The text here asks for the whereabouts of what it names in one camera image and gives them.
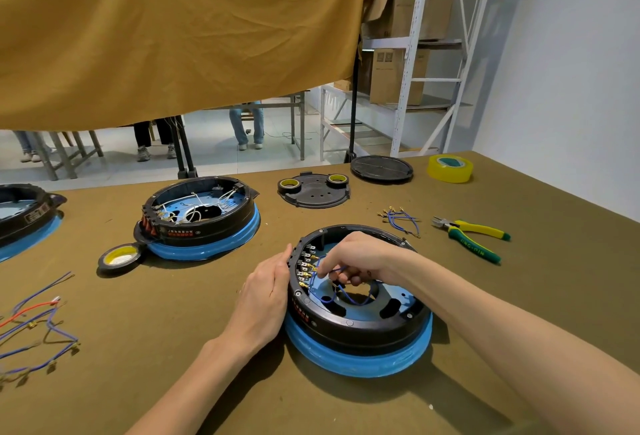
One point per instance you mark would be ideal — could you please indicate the tall cardboard box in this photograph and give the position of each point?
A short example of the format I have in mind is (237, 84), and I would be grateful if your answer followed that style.
(397, 77)

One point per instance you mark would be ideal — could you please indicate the grey metal stool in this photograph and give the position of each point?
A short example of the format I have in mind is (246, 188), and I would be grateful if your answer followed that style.
(67, 152)

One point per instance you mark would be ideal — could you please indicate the black round plate with holes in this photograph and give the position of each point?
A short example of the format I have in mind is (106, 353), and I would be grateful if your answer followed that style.
(315, 194)

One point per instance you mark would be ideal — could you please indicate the person's left forearm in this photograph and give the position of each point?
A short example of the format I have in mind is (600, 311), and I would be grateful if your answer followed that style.
(200, 389)

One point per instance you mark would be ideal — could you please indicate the person's left thumb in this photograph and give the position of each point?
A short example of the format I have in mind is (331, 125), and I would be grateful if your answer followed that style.
(285, 259)

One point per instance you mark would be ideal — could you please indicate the large open cardboard box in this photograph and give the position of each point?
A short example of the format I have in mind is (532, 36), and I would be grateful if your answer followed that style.
(410, 7)

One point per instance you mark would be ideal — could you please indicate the person's right hand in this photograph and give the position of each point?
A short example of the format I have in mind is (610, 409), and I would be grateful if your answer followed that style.
(367, 254)

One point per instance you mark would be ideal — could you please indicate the mustard hanging cloth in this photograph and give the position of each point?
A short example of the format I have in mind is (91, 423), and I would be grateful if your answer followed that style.
(175, 29)

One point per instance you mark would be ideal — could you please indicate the round black base blue rim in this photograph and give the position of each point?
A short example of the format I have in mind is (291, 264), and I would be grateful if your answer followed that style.
(360, 334)
(22, 219)

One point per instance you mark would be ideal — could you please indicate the black upright pole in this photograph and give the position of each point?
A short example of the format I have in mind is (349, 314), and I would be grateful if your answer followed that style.
(353, 109)

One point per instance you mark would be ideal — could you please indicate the person's right fingers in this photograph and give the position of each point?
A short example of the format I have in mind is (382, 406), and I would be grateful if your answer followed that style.
(345, 272)

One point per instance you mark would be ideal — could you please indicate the grey metal table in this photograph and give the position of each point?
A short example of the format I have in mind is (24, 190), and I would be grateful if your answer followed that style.
(295, 119)

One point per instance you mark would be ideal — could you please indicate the black round flat cover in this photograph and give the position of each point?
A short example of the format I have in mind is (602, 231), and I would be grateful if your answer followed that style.
(381, 168)

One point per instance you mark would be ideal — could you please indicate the large black tape roll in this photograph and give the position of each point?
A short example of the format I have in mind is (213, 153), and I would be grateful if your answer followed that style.
(120, 257)

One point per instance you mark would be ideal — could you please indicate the small black tape roll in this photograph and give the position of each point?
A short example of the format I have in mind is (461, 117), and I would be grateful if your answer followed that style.
(338, 180)
(289, 184)

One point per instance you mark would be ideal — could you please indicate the person's left hand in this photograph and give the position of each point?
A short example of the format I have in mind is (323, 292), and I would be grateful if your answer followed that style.
(260, 299)

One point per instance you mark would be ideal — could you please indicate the white metal shelf rack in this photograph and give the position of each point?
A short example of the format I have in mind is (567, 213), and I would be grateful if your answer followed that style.
(415, 74)

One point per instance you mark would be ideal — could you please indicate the yellow clear tape roll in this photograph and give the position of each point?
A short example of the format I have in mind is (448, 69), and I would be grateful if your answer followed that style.
(450, 169)

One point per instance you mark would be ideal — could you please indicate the person's right forearm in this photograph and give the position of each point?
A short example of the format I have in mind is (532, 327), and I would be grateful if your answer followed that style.
(510, 339)

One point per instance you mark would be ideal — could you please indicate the black stand legs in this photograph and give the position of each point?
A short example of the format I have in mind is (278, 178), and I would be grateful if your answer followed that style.
(182, 149)

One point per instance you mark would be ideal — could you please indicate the small cardboard box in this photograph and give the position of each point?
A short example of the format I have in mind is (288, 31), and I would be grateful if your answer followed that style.
(342, 85)

